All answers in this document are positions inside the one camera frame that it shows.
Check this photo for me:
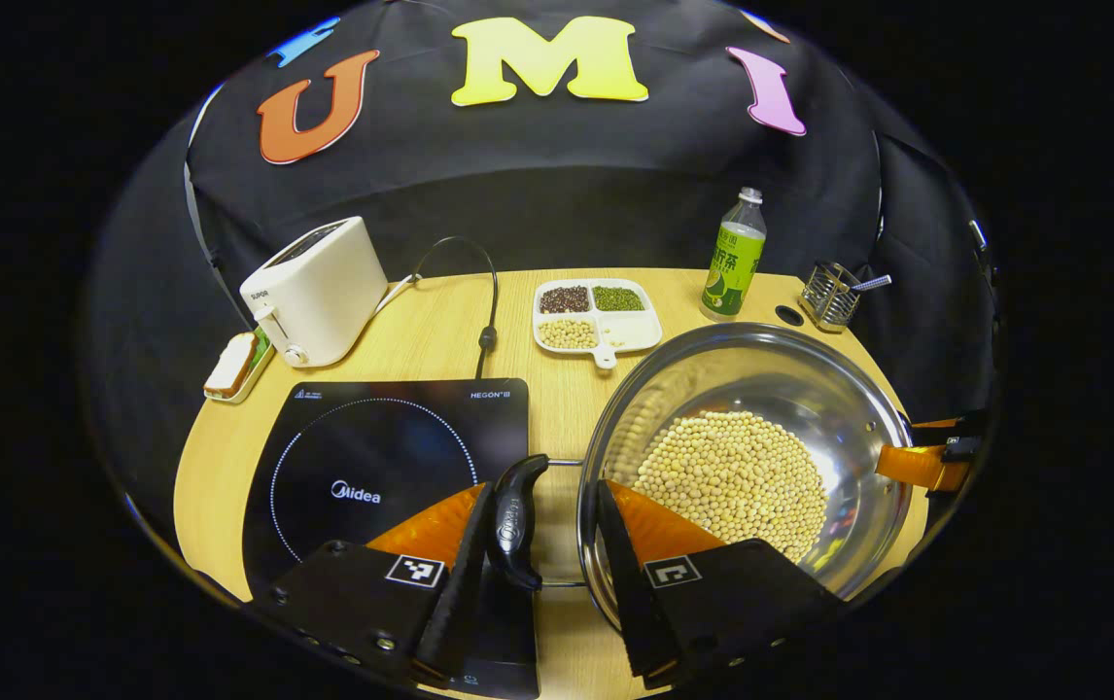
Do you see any metal wire utensil holder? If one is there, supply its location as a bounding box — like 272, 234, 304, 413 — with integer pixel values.
797, 261, 862, 334

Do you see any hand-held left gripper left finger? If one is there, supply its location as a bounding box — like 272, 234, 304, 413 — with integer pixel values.
246, 481, 498, 686

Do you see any green label drink bottle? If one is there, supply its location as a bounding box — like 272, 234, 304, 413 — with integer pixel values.
700, 187, 769, 323

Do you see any white divided dish of beans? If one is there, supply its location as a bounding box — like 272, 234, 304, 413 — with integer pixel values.
532, 278, 664, 370

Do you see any steel pot with black handles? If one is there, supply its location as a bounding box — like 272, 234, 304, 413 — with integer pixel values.
487, 323, 916, 633

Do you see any black induction cooktop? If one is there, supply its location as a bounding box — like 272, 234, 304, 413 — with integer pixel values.
241, 377, 540, 699

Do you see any pile of soybeans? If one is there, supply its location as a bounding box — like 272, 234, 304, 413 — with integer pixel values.
633, 410, 830, 565

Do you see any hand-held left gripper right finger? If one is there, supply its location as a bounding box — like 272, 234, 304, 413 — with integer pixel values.
596, 478, 845, 682

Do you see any small plate with bread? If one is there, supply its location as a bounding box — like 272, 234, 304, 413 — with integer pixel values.
203, 329, 276, 405

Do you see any black power cable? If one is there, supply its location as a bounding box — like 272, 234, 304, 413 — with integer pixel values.
416, 235, 501, 380

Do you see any white toaster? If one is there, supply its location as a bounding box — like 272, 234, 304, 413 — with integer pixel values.
239, 216, 391, 368

